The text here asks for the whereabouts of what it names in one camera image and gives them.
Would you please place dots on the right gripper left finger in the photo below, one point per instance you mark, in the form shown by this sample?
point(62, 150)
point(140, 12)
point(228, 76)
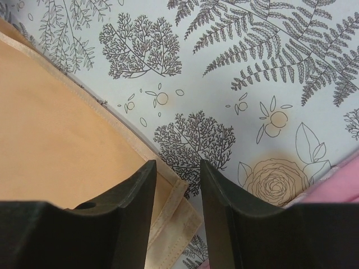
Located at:
point(108, 231)

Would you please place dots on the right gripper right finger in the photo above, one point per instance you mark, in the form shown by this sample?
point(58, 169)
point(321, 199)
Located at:
point(280, 238)

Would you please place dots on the orange satin napkin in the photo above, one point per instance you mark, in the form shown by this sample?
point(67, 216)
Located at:
point(59, 145)

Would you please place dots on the pink floral placemat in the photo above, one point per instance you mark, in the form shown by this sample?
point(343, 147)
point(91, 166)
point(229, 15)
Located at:
point(336, 182)

